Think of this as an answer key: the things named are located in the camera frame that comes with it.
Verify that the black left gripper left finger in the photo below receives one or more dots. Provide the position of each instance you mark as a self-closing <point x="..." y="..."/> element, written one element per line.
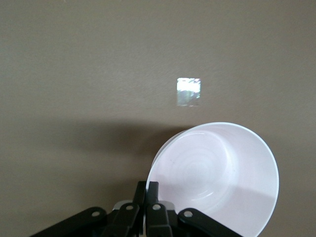
<point x="116" y="222"/>

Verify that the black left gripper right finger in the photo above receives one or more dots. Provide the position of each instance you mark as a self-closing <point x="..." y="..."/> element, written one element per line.
<point x="158" y="222"/>

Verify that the white plastic bowl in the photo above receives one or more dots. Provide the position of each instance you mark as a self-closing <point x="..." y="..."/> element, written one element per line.
<point x="222" y="160"/>

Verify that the clear tape piece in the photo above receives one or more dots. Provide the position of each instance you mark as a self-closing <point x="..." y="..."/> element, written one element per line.
<point x="188" y="92"/>

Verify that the brown table cover sheet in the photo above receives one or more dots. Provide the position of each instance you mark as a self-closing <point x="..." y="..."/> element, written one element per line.
<point x="74" y="61"/>

